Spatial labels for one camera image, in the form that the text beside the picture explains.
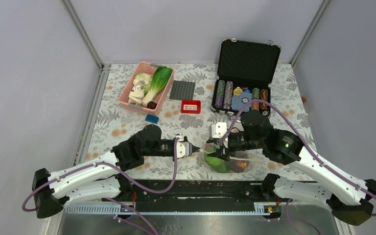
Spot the clear zip top bag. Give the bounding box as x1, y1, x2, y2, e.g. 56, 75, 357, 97
197, 144, 266, 174

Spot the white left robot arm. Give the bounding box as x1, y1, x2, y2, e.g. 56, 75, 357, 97
31, 124, 200, 219

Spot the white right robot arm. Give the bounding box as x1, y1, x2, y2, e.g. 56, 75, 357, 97
209, 111, 376, 226

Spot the green watermelon toy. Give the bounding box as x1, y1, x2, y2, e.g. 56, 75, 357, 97
205, 153, 230, 173

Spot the dark purple plum toy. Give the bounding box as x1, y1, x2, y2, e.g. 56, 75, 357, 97
229, 160, 249, 173

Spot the blue lego brick near basket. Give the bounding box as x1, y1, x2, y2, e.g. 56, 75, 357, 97
145, 115, 159, 124

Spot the blue playing card deck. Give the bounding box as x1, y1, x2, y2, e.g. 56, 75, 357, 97
231, 92, 252, 112

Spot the red lego brick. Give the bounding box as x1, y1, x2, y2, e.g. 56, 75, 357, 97
181, 100, 201, 114

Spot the dark eggplant toy in basket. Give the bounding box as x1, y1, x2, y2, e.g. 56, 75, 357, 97
146, 101, 157, 110

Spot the dark grey lego baseplate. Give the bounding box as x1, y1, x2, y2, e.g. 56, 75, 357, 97
169, 81, 195, 100

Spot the white mushroom toy cluster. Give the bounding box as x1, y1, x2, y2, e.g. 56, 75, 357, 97
128, 73, 153, 105

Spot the black poker chip case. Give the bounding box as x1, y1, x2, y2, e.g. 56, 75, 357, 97
211, 38, 282, 117

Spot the green bok choy toy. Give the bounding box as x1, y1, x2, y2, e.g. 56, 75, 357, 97
142, 66, 173, 107

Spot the pink plastic basket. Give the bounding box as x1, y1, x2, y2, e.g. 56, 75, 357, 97
118, 62, 174, 116

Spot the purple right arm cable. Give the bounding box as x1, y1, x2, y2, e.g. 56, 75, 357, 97
218, 98, 376, 216

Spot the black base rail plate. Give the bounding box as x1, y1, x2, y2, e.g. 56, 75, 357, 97
113, 179, 279, 213

